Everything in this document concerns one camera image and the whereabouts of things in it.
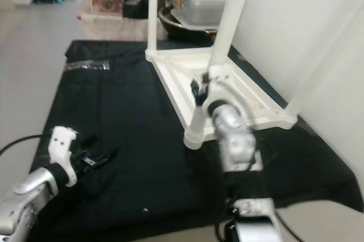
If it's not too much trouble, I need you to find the clear plastic container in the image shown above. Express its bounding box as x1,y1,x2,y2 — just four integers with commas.
172,0,229,26

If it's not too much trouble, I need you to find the black tablecloth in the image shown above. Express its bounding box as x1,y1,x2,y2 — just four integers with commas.
28,39,360,241

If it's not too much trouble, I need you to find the clear tape strip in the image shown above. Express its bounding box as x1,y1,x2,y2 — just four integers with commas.
67,60,111,72

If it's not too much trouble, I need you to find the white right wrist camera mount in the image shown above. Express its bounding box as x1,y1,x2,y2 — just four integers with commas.
205,64,233,109

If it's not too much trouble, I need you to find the beige fabric bench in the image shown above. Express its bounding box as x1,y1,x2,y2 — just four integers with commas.
80,10,151,40

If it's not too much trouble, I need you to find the white plastic table top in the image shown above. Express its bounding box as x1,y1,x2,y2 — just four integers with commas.
144,46,299,150

